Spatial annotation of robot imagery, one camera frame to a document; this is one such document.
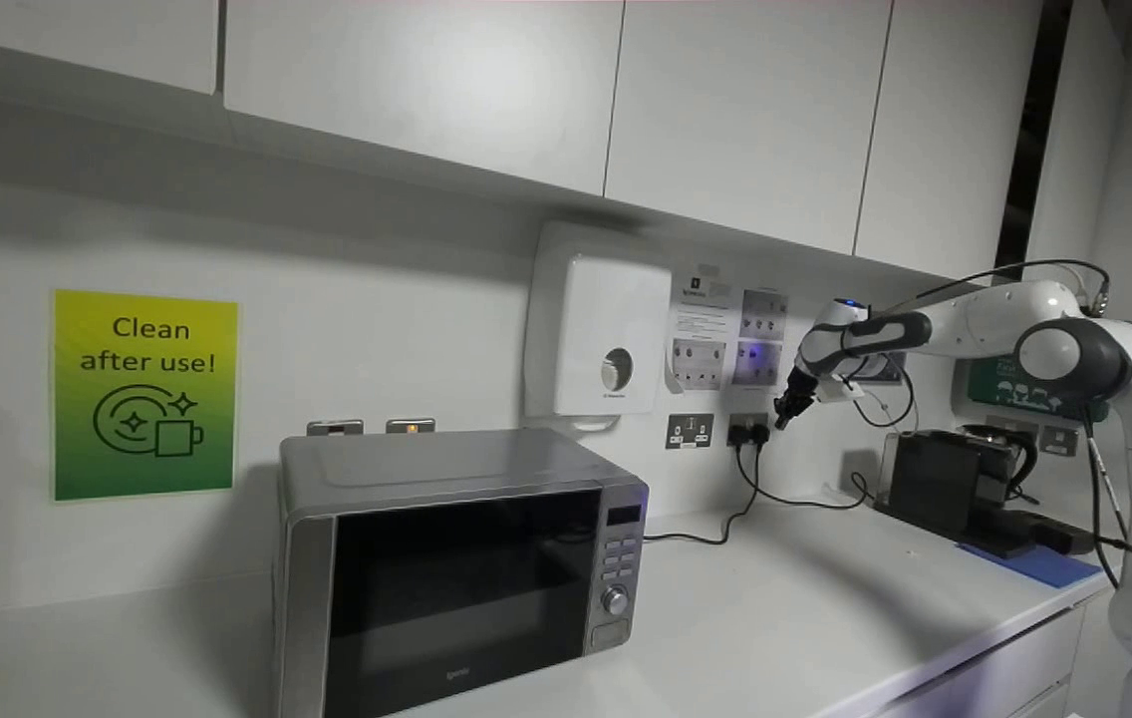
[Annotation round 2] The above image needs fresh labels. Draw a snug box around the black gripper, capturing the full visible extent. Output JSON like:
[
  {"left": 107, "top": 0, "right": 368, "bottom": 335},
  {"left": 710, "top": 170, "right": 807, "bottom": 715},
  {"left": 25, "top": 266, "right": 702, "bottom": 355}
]
[{"left": 770, "top": 330, "right": 857, "bottom": 436}]

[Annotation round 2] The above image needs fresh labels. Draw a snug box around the double wall socket with switches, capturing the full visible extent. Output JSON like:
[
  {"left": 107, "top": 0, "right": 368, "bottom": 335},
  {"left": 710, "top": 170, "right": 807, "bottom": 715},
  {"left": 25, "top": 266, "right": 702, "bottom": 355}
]
[{"left": 725, "top": 412, "right": 777, "bottom": 457}]

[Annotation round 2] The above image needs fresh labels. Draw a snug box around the white laminated instruction sheet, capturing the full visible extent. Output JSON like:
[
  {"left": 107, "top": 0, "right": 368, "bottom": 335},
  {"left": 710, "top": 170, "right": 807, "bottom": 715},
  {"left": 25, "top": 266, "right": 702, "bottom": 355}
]
[
  {"left": 732, "top": 283, "right": 790, "bottom": 392},
  {"left": 664, "top": 262, "right": 736, "bottom": 400}
]

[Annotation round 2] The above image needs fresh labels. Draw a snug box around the black coffee machine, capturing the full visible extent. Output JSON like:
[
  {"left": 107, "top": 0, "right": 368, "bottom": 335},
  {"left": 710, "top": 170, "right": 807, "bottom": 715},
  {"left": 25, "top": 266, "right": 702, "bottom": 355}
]
[{"left": 879, "top": 428, "right": 996, "bottom": 541}]

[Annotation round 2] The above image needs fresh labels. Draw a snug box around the white upper cabinet door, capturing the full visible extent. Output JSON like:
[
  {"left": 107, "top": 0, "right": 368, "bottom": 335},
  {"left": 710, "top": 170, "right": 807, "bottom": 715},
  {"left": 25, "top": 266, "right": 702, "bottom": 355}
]
[
  {"left": 219, "top": 0, "right": 624, "bottom": 198},
  {"left": 853, "top": 0, "right": 1048, "bottom": 283},
  {"left": 603, "top": 0, "right": 891, "bottom": 259},
  {"left": 0, "top": 0, "right": 224, "bottom": 100}
]

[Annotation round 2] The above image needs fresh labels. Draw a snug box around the blue mat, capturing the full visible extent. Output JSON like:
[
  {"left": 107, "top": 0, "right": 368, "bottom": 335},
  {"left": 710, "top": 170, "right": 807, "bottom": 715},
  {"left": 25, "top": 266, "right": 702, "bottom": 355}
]
[{"left": 975, "top": 540, "right": 1106, "bottom": 594}]

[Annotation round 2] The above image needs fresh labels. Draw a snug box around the black vertical trim strip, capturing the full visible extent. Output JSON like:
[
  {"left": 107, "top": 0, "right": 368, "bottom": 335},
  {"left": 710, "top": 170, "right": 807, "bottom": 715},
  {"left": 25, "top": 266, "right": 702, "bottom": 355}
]
[{"left": 991, "top": 0, "right": 1077, "bottom": 283}]

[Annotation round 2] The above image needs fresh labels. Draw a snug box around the silver microwave oven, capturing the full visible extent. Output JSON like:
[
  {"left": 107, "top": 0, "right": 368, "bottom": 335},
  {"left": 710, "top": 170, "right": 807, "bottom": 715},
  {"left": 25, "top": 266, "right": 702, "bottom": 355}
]
[{"left": 275, "top": 428, "right": 655, "bottom": 718}]

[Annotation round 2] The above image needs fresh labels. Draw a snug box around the green clean after use sign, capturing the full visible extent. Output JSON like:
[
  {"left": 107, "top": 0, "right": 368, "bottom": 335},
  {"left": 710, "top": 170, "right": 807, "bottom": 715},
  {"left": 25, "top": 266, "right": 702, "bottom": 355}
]
[{"left": 50, "top": 288, "right": 244, "bottom": 508}]

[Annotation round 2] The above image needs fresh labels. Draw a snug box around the black coffee machine power cable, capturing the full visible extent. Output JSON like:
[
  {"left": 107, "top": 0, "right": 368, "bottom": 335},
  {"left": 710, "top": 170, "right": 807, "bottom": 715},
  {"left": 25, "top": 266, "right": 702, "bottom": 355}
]
[{"left": 748, "top": 447, "right": 891, "bottom": 520}]

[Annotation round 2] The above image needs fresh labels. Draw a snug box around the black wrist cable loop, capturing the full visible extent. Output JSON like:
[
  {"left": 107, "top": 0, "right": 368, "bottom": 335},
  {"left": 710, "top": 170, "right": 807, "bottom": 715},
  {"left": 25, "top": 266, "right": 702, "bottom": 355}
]
[{"left": 839, "top": 372, "right": 926, "bottom": 436}]

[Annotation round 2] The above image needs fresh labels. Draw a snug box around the black microwave power cable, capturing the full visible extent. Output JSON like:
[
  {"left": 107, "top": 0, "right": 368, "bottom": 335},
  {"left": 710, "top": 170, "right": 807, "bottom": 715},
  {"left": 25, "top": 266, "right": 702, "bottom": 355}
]
[{"left": 640, "top": 447, "right": 765, "bottom": 550}]

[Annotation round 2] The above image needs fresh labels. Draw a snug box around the white wall dispenser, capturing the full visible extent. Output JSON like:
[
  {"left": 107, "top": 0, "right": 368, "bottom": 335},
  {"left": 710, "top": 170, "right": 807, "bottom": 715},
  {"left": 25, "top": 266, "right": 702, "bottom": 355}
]
[{"left": 518, "top": 214, "right": 679, "bottom": 437}]

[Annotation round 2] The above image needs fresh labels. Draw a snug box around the black looped handle appliance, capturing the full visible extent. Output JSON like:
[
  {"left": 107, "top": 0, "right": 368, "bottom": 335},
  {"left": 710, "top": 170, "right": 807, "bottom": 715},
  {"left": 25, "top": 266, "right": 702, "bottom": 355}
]
[{"left": 975, "top": 421, "right": 1044, "bottom": 501}]

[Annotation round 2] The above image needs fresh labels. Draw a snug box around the thin black forearm cable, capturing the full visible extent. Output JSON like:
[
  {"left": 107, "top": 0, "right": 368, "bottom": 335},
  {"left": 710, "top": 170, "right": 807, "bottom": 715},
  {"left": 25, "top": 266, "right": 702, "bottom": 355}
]
[{"left": 916, "top": 257, "right": 1116, "bottom": 320}]

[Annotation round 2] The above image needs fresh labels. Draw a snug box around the small silver wall plate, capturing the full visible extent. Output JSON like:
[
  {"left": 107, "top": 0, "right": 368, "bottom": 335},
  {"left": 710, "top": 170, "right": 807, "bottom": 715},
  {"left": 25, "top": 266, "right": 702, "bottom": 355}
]
[{"left": 1040, "top": 421, "right": 1084, "bottom": 464}]

